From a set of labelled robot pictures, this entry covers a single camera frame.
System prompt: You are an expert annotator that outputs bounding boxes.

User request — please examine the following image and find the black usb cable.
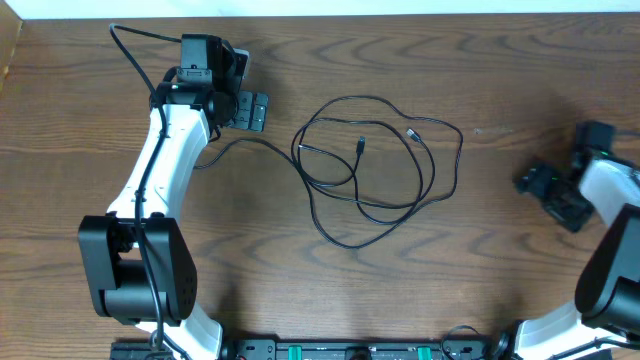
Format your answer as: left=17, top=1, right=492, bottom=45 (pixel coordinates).
left=192, top=94, right=464, bottom=250
left=297, top=117, right=437, bottom=210

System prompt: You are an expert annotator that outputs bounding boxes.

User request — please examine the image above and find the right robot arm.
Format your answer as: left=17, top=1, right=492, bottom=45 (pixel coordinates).
left=492, top=121, right=639, bottom=359

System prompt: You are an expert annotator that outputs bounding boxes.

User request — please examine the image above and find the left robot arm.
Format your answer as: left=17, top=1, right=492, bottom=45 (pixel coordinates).
left=78, top=34, right=269, bottom=359

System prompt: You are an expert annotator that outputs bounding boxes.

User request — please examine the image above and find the black left camera cable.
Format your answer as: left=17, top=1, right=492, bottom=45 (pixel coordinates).
left=108, top=22, right=184, bottom=360

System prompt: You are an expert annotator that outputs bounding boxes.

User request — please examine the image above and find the thin black base wire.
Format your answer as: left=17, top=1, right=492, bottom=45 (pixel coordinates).
left=440, top=324, right=494, bottom=360

